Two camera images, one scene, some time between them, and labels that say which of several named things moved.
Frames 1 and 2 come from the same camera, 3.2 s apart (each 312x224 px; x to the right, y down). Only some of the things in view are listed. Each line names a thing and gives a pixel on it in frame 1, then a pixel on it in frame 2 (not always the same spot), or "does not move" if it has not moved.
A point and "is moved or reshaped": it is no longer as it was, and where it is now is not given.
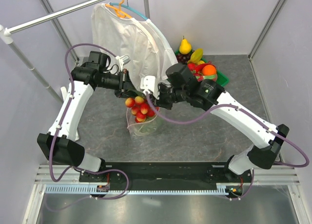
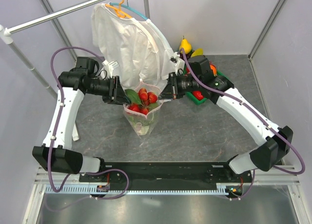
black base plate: x=167 y=174 does not move
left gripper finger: x=131 y=90 to x=120 y=95
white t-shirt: x=139 y=49 does not move
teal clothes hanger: x=131 y=9 does not move
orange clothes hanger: x=119 y=13 does not move
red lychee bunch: x=140 y=109 is moved or reshaped
